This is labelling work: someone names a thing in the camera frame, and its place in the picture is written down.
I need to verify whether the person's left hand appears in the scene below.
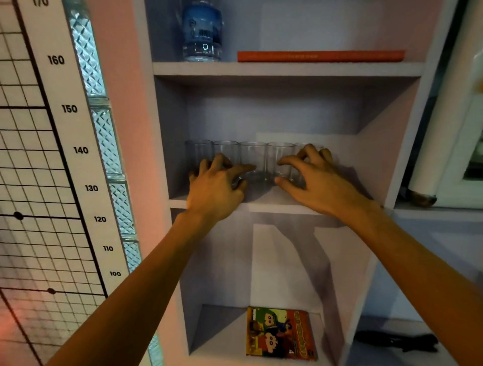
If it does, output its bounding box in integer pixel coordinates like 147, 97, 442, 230
186, 153, 257, 224

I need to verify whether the person's right hand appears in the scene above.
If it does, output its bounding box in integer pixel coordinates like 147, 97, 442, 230
274, 144, 379, 224

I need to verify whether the person's right forearm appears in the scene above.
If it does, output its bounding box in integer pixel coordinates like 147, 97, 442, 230
341, 202, 483, 366

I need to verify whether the person's left forearm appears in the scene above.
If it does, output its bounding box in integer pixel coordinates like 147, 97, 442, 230
45, 210, 223, 366

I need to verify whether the clear drinking glass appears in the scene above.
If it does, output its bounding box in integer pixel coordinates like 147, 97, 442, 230
291, 143, 325, 188
213, 141, 240, 166
239, 141, 268, 185
184, 140, 214, 178
267, 142, 296, 186

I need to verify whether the white wooden shelf unit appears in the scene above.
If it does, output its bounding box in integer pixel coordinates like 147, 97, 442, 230
131, 0, 460, 366

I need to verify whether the glass block column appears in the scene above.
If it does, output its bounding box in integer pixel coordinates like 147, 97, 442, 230
62, 0, 165, 366

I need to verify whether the orange book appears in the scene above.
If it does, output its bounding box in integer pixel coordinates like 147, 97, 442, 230
237, 50, 406, 63

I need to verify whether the blue label water bottle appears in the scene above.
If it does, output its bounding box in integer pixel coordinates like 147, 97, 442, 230
180, 0, 224, 62

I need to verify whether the white refrigerator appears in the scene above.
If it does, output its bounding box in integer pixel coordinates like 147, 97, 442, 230
408, 0, 483, 210

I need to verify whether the colourful cartoon comic book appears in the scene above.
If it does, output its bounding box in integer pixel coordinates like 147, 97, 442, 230
246, 306, 318, 362

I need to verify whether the white height chart with grid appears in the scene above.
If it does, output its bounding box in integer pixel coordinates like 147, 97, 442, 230
0, 0, 131, 366

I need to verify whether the black strap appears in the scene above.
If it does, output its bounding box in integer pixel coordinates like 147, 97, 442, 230
354, 330, 440, 354

